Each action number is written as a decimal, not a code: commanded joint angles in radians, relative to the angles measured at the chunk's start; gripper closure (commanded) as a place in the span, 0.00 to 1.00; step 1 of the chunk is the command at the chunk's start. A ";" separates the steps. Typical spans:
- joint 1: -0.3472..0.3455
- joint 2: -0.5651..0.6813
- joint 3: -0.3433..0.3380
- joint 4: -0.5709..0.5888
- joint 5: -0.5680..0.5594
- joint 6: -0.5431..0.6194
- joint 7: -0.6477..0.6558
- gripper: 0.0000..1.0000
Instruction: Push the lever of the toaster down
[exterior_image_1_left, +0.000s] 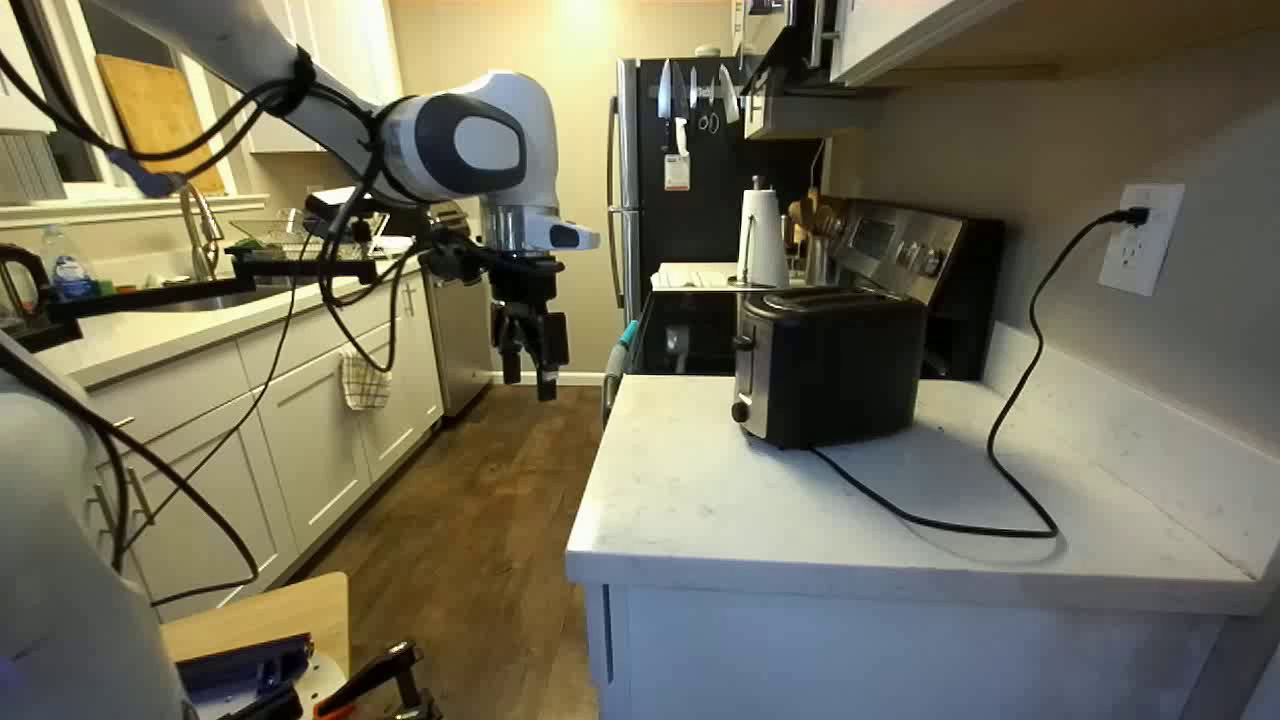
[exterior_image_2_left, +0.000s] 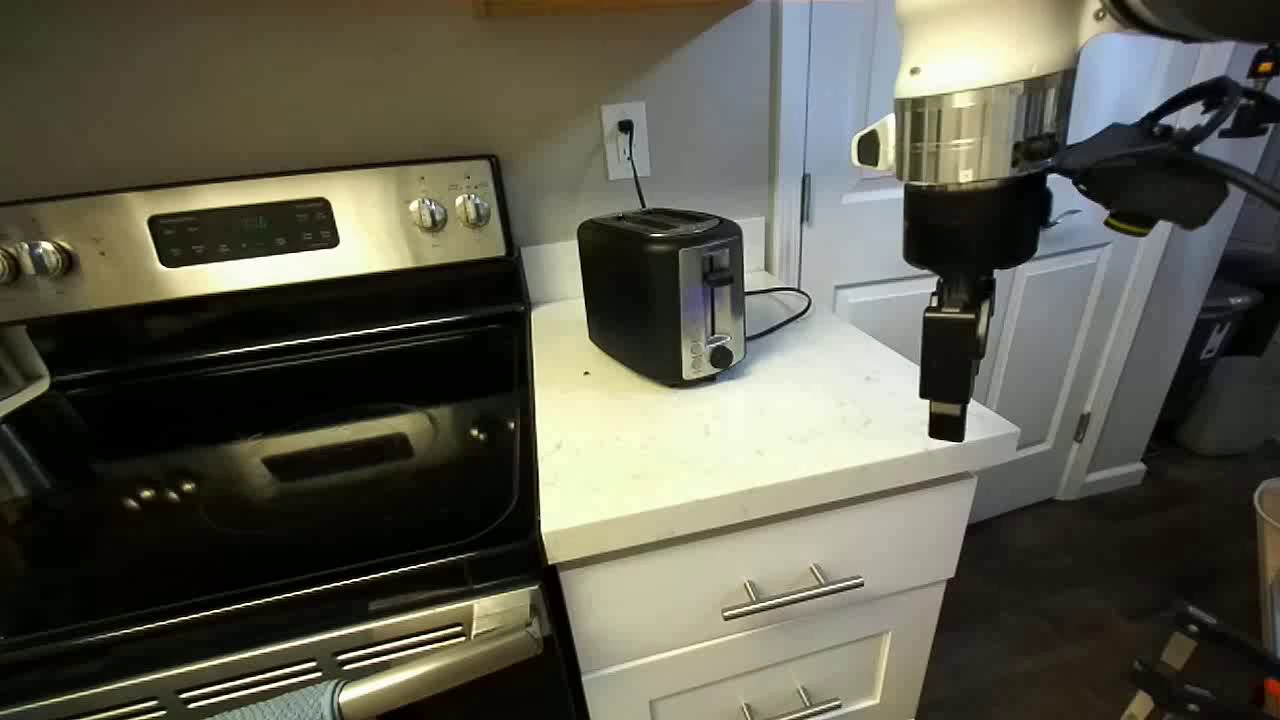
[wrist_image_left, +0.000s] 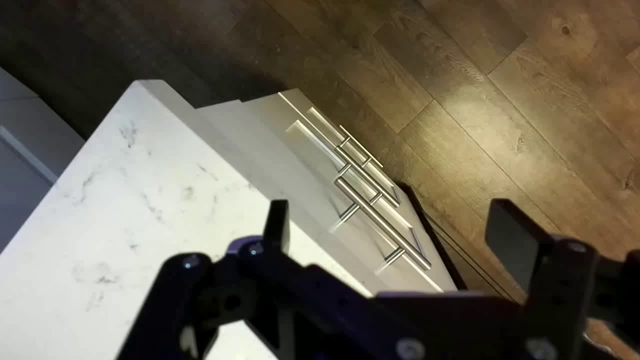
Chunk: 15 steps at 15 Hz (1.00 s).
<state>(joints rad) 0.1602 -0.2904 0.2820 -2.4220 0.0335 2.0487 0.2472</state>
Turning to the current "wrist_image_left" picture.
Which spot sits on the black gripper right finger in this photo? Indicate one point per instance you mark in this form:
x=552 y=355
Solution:
x=566 y=283

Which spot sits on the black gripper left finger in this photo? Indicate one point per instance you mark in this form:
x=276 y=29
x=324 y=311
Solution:
x=299 y=312

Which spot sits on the white drawer cabinet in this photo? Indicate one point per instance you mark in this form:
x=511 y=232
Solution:
x=272 y=144

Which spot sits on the upper silver drawer handle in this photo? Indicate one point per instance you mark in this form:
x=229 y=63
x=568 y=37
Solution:
x=400 y=243

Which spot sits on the silver drawer handle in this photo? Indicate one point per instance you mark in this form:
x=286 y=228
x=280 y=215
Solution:
x=353 y=153
x=400 y=243

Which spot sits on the lower silver drawer handle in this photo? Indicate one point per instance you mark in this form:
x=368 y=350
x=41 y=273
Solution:
x=353 y=153

